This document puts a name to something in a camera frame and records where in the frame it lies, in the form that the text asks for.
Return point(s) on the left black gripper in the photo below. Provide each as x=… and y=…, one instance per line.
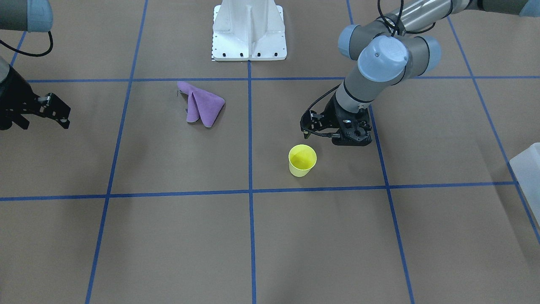
x=334, y=113

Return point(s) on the white translucent plastic bin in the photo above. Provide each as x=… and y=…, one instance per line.
x=526, y=167

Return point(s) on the yellow paper cup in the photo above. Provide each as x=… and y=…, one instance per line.
x=302, y=159

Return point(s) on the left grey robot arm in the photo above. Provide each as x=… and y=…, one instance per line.
x=387, y=51

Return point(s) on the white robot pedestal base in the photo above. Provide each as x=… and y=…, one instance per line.
x=248, y=30

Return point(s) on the purple folded cloth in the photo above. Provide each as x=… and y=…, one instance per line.
x=201, y=105

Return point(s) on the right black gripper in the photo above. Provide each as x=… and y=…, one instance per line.
x=12, y=93

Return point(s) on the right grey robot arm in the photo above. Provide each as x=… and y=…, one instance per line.
x=26, y=16

